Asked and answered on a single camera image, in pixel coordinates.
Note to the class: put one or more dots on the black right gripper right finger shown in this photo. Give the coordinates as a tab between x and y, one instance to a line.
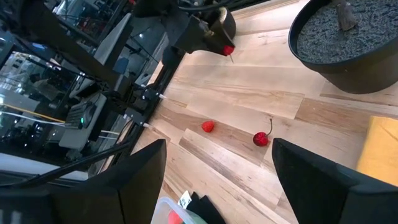
304	186

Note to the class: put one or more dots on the black folded cloth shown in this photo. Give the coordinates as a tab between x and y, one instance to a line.
205	211

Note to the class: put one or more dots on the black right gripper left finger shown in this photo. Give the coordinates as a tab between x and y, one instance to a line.
143	186

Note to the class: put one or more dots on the black device with glowing light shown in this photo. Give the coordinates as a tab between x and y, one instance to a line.
79	115

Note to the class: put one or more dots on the clear plastic tupperware container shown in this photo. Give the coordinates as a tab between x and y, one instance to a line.
161	211

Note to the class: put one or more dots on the dark red toy cherry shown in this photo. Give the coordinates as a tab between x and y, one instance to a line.
260	139

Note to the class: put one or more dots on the yellow cloth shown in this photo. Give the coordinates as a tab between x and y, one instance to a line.
382	149

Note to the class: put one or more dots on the red toy strawberry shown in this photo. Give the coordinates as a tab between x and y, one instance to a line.
207	126

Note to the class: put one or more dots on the red toy cherry with stem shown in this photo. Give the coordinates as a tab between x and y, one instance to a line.
228	49

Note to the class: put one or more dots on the leafy green potted plant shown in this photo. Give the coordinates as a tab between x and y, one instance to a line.
357	74

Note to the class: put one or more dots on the white label tag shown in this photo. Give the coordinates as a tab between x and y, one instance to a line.
185	199

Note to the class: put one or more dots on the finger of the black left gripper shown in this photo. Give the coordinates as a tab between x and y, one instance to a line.
199	39
224	36

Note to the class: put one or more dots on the black aluminium table frame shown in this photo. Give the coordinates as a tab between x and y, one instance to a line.
146	109

